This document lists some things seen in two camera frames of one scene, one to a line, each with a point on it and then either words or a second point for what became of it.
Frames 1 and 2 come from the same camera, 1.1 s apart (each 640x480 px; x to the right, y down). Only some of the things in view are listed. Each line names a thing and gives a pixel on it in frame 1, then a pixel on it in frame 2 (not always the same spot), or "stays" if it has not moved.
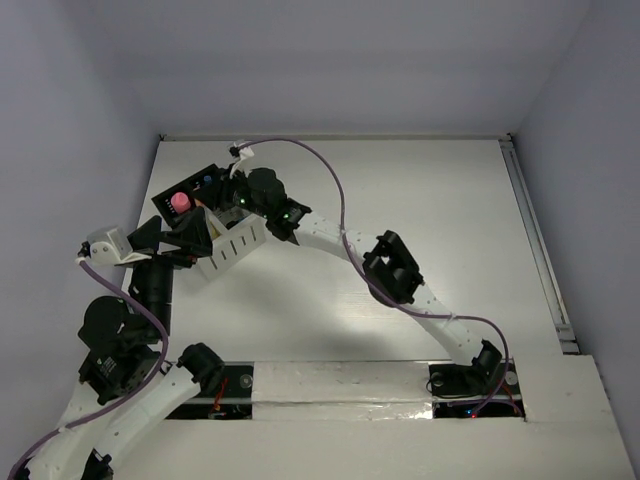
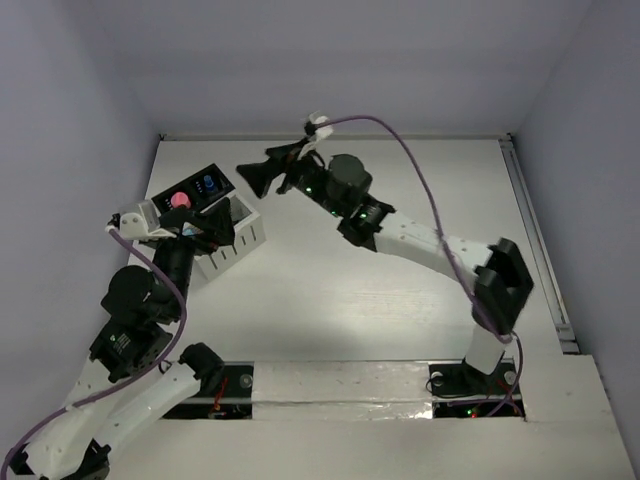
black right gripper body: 235,192 -> 311,175
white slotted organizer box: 234,232 stays
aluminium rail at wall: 560,313 stays
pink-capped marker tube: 180,202 stays
